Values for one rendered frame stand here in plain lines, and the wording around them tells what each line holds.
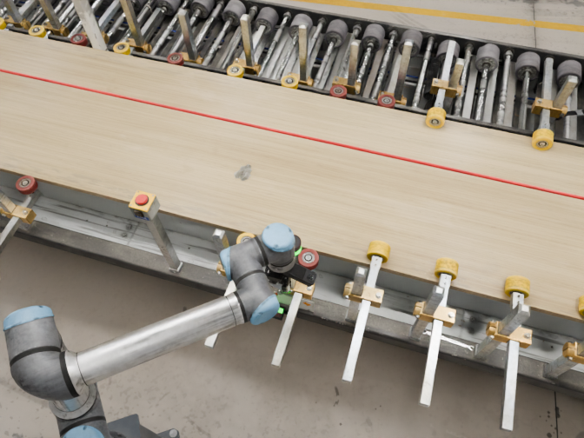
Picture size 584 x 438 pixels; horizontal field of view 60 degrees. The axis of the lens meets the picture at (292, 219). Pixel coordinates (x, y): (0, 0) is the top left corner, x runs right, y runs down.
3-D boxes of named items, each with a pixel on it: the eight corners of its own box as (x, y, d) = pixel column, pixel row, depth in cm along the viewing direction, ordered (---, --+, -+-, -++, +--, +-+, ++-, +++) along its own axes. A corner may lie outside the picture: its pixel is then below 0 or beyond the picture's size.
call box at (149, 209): (153, 222, 172) (146, 211, 166) (135, 218, 173) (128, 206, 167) (162, 206, 176) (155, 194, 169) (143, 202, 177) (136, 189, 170)
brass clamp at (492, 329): (526, 350, 168) (531, 346, 164) (484, 339, 171) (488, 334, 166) (527, 333, 171) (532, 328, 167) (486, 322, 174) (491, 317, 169)
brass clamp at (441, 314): (450, 329, 173) (454, 324, 168) (411, 319, 175) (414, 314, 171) (453, 313, 176) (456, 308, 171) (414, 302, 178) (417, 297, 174)
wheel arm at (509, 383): (509, 432, 155) (514, 430, 151) (497, 428, 155) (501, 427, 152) (521, 288, 179) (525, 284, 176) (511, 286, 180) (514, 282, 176)
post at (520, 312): (482, 360, 191) (531, 315, 149) (474, 357, 191) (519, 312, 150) (484, 351, 192) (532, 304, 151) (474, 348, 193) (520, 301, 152)
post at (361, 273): (354, 327, 203) (365, 277, 162) (345, 324, 203) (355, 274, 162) (355, 319, 204) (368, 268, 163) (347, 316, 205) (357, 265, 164)
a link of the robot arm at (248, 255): (228, 280, 135) (270, 262, 138) (214, 246, 141) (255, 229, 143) (233, 294, 143) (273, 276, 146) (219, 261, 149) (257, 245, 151)
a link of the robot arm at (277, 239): (254, 228, 143) (286, 215, 145) (257, 248, 153) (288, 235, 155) (267, 254, 138) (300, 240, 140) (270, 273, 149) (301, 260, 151)
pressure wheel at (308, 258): (315, 281, 197) (315, 268, 187) (295, 275, 198) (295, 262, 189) (321, 263, 201) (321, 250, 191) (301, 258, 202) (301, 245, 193)
